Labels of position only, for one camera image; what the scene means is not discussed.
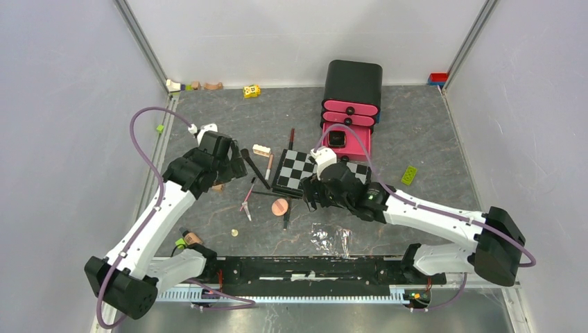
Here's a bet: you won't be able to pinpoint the black square compact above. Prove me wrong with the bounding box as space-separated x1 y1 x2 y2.
327 130 347 148

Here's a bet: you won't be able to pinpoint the foundation bottle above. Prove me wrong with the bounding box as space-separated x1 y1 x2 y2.
180 227 203 248

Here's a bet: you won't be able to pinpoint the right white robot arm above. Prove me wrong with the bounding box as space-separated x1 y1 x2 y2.
302 146 536 287

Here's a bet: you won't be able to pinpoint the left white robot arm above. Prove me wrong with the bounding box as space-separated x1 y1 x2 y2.
84 123 247 320

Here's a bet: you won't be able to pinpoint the black makeup brush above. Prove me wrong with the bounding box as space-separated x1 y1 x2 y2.
240 148 271 189

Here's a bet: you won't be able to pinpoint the beige white makeup pen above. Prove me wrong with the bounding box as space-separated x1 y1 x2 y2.
264 153 274 180

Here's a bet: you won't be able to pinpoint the brown wooden cube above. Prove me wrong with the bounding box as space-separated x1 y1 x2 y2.
211 184 225 192

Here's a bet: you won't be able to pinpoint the black eyeliner pencil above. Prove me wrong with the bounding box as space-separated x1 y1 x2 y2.
283 197 293 230

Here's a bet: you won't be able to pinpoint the round pink powder puff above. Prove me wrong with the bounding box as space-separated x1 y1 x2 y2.
271 198 289 216

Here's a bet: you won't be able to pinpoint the white lego brick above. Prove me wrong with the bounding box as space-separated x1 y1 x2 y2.
252 144 272 157

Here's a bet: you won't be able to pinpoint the black white chessboard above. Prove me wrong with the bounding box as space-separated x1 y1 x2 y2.
271 147 372 198

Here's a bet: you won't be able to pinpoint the pink lip gloss wand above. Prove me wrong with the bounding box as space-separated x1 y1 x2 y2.
239 177 257 221

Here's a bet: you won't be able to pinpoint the clear plastic wrapper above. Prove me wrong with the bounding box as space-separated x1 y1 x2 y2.
310 223 353 258

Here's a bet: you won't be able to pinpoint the dark red pencil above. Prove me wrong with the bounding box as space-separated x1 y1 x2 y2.
288 128 295 150

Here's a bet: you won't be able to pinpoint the green lego brick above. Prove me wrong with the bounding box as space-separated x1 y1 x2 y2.
401 166 418 186

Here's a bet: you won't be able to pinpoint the yellow toy block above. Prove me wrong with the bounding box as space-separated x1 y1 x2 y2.
243 85 261 99

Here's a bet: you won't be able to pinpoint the small green block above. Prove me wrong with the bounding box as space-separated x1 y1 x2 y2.
175 239 187 249

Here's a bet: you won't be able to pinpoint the wooden arch block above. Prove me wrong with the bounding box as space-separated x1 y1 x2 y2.
202 82 224 90

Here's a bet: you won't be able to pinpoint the white toy block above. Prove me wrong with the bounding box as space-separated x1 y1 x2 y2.
165 79 182 93

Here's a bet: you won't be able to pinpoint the black drawer cabinet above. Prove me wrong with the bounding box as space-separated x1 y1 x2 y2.
320 60 383 130

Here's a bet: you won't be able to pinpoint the red blue blocks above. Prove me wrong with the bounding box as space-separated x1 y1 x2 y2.
427 72 449 86

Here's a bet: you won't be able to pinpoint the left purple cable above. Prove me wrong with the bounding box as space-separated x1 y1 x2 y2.
95 107 198 330

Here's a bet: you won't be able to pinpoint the purple cable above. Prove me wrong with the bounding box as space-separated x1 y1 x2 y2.
314 123 537 268
95 107 198 330

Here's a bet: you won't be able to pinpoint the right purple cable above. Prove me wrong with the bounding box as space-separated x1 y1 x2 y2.
314 123 537 268

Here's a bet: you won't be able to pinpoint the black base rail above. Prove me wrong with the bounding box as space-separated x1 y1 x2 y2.
197 255 447 297

